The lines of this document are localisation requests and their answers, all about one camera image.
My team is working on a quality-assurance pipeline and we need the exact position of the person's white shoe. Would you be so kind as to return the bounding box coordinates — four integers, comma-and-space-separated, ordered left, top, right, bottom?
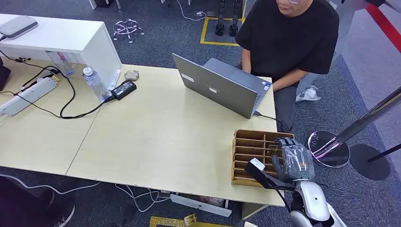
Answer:
295, 85, 322, 104

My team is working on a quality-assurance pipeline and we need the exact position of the chrome stanchion post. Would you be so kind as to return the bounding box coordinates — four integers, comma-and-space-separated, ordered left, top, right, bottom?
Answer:
305, 87, 401, 169

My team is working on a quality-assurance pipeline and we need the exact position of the black stanchion post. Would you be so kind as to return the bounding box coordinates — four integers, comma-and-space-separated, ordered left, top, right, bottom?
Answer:
349, 143, 401, 182

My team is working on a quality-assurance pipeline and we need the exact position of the small grey earbuds case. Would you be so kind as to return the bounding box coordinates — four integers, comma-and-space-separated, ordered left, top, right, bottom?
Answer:
124, 70, 140, 82

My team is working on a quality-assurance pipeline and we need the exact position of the black laptop power adapter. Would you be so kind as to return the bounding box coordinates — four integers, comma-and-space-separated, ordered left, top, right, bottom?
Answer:
111, 79, 138, 101

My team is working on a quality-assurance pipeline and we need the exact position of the white cable under desk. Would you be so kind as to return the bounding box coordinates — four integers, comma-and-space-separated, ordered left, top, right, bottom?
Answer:
0, 173, 102, 195

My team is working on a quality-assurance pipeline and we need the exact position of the black adapter power cable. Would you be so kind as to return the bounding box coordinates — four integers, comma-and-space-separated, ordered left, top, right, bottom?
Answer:
59, 65, 117, 120

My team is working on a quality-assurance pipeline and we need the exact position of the white desk shelf riser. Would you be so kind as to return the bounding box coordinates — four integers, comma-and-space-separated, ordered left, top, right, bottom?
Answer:
0, 13, 122, 92

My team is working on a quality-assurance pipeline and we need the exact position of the grey laptop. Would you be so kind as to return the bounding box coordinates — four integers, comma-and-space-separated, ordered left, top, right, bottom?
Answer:
172, 52, 272, 120

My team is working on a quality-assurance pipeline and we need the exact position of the white tangled cable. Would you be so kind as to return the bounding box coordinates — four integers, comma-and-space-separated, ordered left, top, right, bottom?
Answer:
114, 183, 172, 213

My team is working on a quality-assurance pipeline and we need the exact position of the clear water bottle white cap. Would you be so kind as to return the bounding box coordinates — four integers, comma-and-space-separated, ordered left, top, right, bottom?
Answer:
82, 66, 111, 103

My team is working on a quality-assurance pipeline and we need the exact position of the black robot leg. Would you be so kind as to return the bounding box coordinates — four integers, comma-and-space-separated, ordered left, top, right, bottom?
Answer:
229, 0, 242, 37
215, 0, 227, 36

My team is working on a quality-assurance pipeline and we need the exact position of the chrome chair base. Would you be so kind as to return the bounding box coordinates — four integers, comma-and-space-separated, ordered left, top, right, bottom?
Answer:
112, 18, 145, 44

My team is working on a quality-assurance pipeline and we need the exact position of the thin black cable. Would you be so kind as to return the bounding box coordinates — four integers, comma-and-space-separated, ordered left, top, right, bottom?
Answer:
0, 49, 62, 119

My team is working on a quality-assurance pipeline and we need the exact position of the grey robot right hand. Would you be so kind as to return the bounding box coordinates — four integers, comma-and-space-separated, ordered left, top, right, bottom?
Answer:
271, 137, 316, 184

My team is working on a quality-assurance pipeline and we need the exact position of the person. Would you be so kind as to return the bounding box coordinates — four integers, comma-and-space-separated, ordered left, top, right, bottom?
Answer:
235, 0, 340, 134

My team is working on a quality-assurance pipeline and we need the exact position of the black laptop charging cable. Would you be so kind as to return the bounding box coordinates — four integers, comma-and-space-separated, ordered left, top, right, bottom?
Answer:
253, 111, 278, 122

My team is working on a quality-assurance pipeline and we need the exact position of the red barrier belt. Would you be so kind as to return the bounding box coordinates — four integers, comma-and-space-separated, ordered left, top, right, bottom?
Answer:
365, 2, 401, 53

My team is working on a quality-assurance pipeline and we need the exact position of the black box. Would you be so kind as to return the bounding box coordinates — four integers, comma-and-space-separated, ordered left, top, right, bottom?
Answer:
0, 57, 12, 92

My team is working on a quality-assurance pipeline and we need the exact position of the wooden slotted card holder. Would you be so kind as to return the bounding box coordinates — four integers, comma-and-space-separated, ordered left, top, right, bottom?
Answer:
231, 129, 296, 188

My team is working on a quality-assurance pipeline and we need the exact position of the white under-desk power strip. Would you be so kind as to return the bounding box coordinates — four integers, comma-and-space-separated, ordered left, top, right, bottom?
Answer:
169, 193, 233, 218

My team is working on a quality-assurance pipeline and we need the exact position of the yellow patterned floor sheet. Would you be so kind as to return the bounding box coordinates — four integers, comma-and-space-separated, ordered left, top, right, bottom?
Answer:
149, 213, 221, 227

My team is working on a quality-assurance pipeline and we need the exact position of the grey flat device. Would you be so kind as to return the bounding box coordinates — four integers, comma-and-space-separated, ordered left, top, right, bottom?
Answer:
0, 16, 39, 40

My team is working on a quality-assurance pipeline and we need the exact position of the clear bottle with red label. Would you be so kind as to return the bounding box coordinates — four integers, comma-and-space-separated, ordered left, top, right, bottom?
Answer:
46, 51, 76, 78

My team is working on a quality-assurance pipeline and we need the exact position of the white floor cable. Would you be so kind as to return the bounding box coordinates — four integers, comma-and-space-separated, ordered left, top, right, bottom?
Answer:
174, 0, 208, 22

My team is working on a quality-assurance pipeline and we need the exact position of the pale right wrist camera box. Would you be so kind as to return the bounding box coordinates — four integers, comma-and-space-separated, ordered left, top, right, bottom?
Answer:
244, 157, 296, 192

